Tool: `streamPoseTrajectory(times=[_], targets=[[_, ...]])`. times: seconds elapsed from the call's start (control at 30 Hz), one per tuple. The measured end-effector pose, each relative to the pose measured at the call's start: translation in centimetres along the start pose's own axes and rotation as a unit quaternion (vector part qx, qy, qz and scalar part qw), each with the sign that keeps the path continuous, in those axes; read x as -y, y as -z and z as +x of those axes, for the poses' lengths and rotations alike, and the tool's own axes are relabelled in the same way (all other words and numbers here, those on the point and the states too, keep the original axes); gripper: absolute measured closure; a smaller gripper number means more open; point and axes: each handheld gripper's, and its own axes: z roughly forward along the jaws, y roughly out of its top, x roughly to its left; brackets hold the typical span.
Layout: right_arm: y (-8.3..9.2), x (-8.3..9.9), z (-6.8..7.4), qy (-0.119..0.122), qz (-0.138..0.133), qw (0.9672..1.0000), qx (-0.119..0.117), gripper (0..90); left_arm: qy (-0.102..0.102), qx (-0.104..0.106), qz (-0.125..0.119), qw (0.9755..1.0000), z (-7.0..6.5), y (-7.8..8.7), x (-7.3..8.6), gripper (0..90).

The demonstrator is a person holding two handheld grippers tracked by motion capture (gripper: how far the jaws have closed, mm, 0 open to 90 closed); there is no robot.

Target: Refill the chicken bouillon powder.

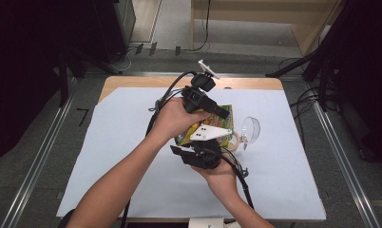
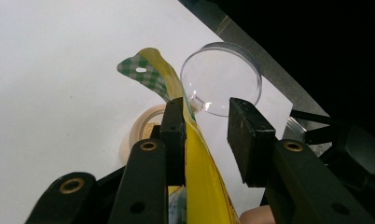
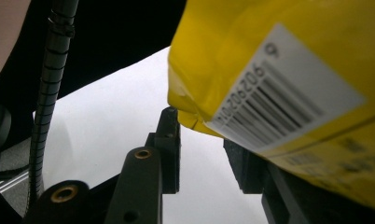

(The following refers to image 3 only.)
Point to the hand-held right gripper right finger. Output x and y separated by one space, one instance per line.
247 171

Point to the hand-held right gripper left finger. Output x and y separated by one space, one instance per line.
170 155

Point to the yellow green spout pouch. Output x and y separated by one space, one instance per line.
238 46

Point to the metal floor rail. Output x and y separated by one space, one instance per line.
11 183

